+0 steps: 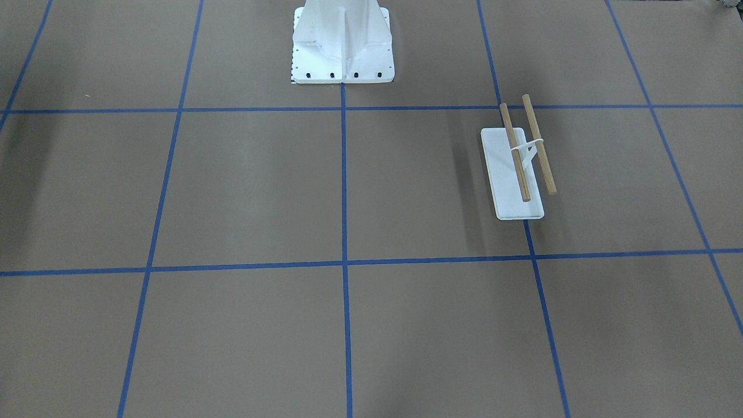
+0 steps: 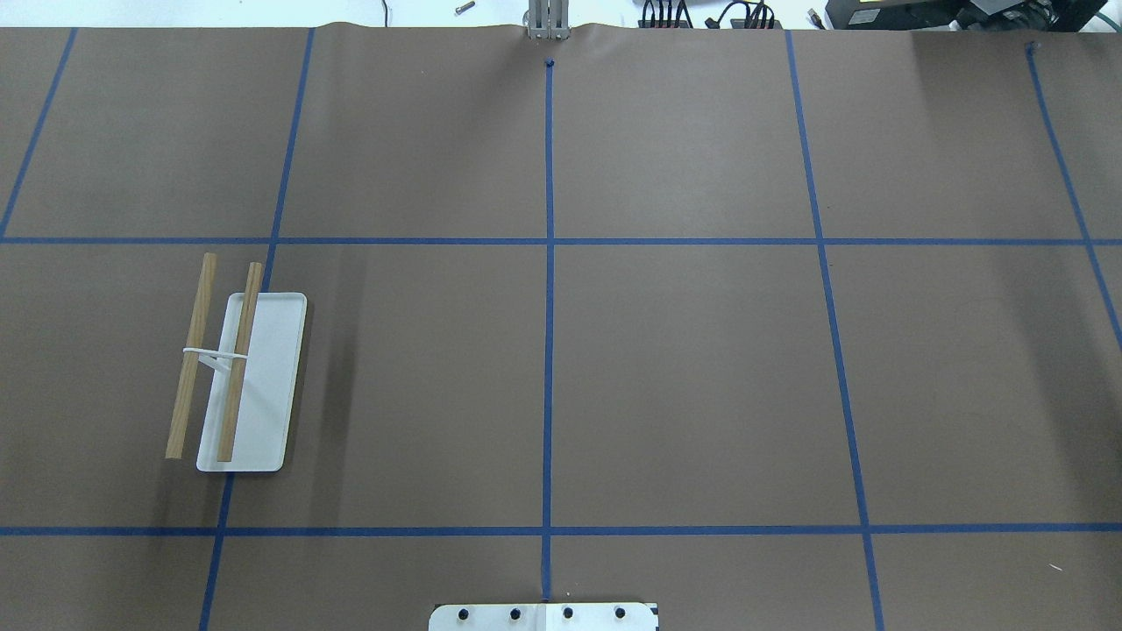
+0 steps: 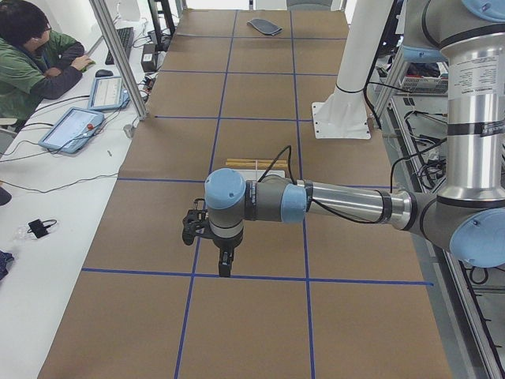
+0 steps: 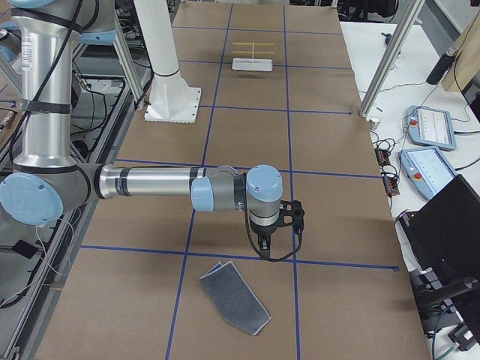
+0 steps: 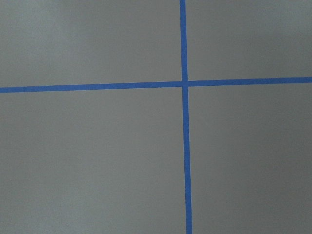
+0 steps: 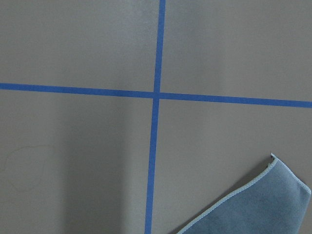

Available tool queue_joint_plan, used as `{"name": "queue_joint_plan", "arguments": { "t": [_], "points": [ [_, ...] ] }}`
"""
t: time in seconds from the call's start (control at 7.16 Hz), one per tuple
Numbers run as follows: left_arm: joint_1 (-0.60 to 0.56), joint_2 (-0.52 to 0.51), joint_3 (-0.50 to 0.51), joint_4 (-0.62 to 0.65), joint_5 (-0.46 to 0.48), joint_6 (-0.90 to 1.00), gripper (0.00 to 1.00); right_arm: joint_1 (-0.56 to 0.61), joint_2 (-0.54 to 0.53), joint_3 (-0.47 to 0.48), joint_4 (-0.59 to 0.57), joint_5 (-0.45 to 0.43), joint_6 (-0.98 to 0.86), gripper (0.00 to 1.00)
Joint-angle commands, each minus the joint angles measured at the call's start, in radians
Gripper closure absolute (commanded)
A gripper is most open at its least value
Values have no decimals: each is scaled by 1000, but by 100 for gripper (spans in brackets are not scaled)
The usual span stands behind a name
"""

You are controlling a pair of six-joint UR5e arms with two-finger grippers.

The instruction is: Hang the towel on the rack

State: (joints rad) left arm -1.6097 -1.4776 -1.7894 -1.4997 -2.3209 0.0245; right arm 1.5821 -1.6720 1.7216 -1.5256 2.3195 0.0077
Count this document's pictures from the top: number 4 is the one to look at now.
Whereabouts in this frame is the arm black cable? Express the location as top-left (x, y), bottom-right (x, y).
top-left (242, 209), bottom-right (304, 263)

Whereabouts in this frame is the aluminium frame post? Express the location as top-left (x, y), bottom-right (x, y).
top-left (358, 0), bottom-right (425, 118)

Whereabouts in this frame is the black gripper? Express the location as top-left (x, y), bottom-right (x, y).
top-left (250, 221), bottom-right (278, 258)

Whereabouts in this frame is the teach pendant tablet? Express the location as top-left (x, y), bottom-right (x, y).
top-left (406, 105), bottom-right (457, 151)
top-left (399, 145), bottom-right (458, 200)

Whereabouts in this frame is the white central pedestal column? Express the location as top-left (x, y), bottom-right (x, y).
top-left (134, 0), bottom-right (202, 124)

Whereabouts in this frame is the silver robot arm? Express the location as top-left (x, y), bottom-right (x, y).
top-left (1, 1), bottom-right (285, 260)

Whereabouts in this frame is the wooden board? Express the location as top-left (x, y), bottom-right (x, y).
top-left (441, 1), bottom-right (479, 92)

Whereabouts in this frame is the far teach pendant tablet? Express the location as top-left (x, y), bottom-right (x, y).
top-left (406, 105), bottom-right (457, 151)

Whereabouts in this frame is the black bottle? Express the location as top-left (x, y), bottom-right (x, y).
top-left (426, 53), bottom-right (455, 85)

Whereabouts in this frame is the near teach pendant tablet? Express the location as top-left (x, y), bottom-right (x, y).
top-left (399, 145), bottom-right (458, 200)

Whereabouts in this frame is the small metal cylinder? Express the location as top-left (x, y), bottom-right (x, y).
top-left (368, 117), bottom-right (380, 131)

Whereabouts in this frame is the wooden towel rack white base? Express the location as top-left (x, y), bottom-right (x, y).
top-left (232, 42), bottom-right (275, 72)

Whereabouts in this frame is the grey blue towel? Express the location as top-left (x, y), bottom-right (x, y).
top-left (199, 261), bottom-right (272, 336)

